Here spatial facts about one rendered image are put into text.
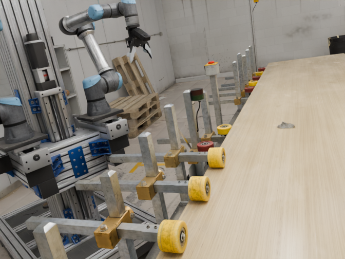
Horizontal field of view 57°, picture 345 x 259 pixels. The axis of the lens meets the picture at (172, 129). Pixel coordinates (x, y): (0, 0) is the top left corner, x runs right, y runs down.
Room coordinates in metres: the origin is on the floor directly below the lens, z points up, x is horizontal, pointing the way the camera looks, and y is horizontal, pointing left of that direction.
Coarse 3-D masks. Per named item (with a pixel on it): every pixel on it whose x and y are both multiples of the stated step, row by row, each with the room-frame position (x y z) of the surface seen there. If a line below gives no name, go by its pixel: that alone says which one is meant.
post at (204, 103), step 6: (204, 90) 1.74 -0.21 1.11; (204, 96) 1.72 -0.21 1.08; (204, 102) 1.72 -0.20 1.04; (204, 108) 1.72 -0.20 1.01; (204, 114) 1.72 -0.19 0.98; (204, 120) 1.73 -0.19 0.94; (210, 120) 1.74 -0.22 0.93; (204, 126) 1.73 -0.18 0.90; (210, 126) 1.72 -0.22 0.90; (210, 132) 1.72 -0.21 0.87
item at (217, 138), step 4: (200, 136) 1.73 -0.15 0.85; (212, 136) 1.69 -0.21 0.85; (216, 136) 1.68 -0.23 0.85; (220, 136) 1.66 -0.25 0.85; (224, 136) 1.65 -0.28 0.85; (160, 140) 1.80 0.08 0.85; (164, 140) 1.79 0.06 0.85; (168, 140) 1.78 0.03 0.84; (180, 140) 1.75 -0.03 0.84; (188, 140) 1.73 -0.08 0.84; (200, 140) 1.70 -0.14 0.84; (212, 140) 1.68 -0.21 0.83; (216, 140) 1.67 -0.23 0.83; (220, 140) 1.66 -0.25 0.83
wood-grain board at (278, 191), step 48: (288, 96) 2.08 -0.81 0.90; (336, 96) 1.86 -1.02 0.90; (240, 144) 1.36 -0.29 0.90; (288, 144) 1.26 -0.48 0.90; (336, 144) 1.17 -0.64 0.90; (240, 192) 0.94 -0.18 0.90; (288, 192) 0.89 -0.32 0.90; (336, 192) 0.84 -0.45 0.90; (192, 240) 0.73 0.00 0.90; (240, 240) 0.70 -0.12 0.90; (288, 240) 0.66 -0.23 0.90; (336, 240) 0.63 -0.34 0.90
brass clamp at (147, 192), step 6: (162, 174) 1.07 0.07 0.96; (144, 180) 1.01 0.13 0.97; (150, 180) 1.01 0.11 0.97; (156, 180) 1.01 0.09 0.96; (162, 180) 1.06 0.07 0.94; (138, 186) 0.98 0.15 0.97; (144, 186) 0.97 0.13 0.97; (150, 186) 0.97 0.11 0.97; (138, 192) 0.98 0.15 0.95; (144, 192) 0.97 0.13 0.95; (150, 192) 0.96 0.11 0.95; (156, 192) 1.00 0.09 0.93; (138, 198) 0.98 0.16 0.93; (144, 198) 0.97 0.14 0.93; (150, 198) 0.96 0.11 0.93
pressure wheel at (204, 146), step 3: (204, 141) 1.47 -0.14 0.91; (207, 141) 1.47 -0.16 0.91; (210, 141) 1.46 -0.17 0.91; (198, 144) 1.45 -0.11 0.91; (201, 144) 1.45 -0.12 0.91; (204, 144) 1.44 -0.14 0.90; (207, 144) 1.42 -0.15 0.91; (210, 144) 1.42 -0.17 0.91; (213, 144) 1.43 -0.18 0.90; (198, 147) 1.43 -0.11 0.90; (201, 147) 1.42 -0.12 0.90; (204, 147) 1.41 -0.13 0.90; (207, 147) 1.41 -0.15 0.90; (198, 150) 1.44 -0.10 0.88; (201, 150) 1.42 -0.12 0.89; (204, 150) 1.41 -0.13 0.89; (207, 150) 1.41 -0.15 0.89; (207, 162) 1.44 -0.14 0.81
